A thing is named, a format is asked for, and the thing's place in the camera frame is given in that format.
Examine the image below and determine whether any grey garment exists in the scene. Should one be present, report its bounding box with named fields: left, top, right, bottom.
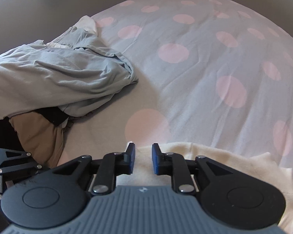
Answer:
left=0, top=16, right=138, bottom=120

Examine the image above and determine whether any cream white sweater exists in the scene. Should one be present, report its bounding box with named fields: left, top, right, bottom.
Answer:
left=116, top=142, right=293, bottom=234

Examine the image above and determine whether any brown garment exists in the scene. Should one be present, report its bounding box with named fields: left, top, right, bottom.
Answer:
left=9, top=112, right=64, bottom=168

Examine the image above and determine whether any black garment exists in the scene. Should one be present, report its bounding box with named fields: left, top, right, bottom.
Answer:
left=0, top=107, right=69, bottom=152

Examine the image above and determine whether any polka dot bed sheet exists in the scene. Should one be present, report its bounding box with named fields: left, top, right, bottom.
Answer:
left=61, top=0, right=293, bottom=169

